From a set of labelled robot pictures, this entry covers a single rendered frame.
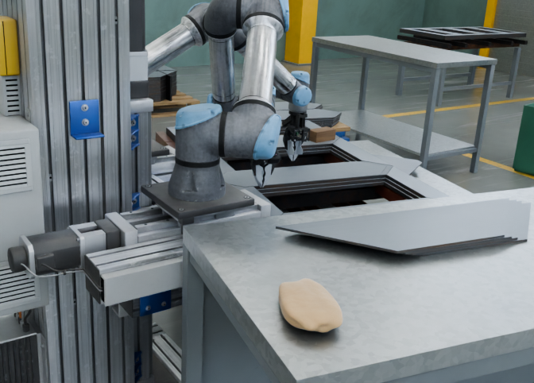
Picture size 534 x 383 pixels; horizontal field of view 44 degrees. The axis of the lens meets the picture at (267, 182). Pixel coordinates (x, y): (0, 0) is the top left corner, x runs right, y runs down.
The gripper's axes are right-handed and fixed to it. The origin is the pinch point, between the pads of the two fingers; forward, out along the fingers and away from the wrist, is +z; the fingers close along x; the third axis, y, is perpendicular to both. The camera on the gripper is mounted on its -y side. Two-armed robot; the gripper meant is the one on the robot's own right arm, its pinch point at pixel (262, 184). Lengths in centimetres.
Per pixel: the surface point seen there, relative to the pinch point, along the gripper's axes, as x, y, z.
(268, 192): -2.8, 0.1, 3.3
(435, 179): -89, 16, 11
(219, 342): 40, -71, 14
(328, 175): -29.9, 5.7, 0.6
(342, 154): -52, 35, 2
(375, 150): -87, 62, 11
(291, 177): -14.5, 6.6, 0.6
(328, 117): -76, 92, 1
